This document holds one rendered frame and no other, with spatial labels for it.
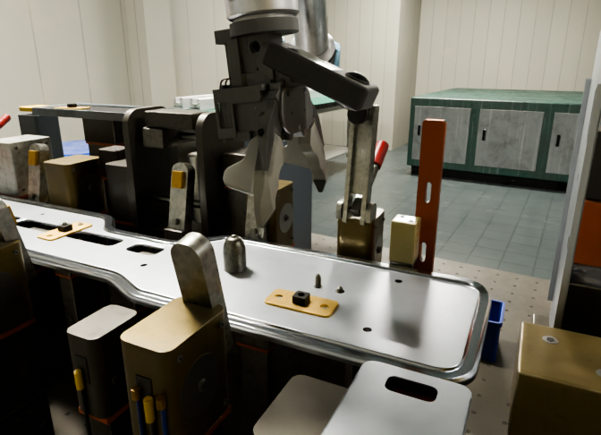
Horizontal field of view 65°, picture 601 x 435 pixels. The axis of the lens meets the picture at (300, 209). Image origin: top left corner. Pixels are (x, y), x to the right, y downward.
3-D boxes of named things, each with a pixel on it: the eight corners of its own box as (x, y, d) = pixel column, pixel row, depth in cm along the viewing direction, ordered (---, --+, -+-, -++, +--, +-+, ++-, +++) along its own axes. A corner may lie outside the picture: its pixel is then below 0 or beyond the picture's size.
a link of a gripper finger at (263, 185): (222, 226, 49) (241, 145, 52) (272, 228, 47) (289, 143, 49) (205, 216, 47) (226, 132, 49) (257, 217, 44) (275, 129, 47)
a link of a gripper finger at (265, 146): (266, 183, 49) (283, 109, 52) (282, 183, 48) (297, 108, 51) (243, 164, 45) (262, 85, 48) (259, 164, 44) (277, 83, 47)
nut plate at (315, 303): (262, 303, 57) (262, 294, 56) (276, 290, 60) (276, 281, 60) (327, 319, 53) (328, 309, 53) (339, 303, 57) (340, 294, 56)
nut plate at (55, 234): (51, 241, 76) (49, 234, 76) (35, 237, 78) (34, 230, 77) (94, 226, 83) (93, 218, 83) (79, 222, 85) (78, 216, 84)
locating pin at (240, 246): (219, 281, 66) (216, 236, 64) (232, 272, 69) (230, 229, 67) (239, 285, 65) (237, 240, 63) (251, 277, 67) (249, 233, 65)
